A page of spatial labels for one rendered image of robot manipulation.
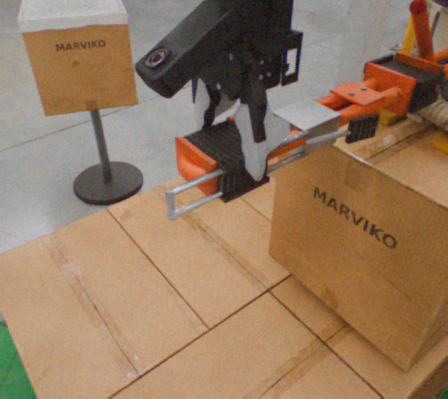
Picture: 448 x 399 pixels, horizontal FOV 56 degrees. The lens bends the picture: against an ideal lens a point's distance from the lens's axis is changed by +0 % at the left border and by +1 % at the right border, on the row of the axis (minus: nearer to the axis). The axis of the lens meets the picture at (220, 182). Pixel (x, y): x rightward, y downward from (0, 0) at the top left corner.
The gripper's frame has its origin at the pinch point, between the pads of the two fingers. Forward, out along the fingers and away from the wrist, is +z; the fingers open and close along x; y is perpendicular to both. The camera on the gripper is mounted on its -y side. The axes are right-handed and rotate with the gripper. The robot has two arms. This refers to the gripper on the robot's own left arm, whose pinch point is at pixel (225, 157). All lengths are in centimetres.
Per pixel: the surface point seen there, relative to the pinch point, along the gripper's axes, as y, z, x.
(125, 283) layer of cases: 0, 65, 46
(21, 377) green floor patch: -35, 119, 75
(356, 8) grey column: 167, 31, 106
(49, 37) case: 21, 24, 138
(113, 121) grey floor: 75, 119, 232
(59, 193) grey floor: 14, 119, 172
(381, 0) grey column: 170, 26, 95
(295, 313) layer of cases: 31, 66, 10
